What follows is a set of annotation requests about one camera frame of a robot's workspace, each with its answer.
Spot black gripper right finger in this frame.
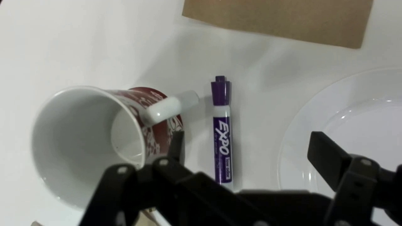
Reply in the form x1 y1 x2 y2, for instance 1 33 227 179
306 130 402 226

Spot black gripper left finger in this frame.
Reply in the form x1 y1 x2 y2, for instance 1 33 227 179
79 129 252 226

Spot purple Expo marker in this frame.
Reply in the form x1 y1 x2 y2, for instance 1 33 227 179
209 73 236 185

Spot maroon white ceramic mug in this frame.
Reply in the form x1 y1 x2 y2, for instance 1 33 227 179
30 85 201 208

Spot white plate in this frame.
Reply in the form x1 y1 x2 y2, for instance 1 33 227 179
275 66 402 198

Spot brown paper napkin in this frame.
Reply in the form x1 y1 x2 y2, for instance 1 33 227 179
180 0 375 50

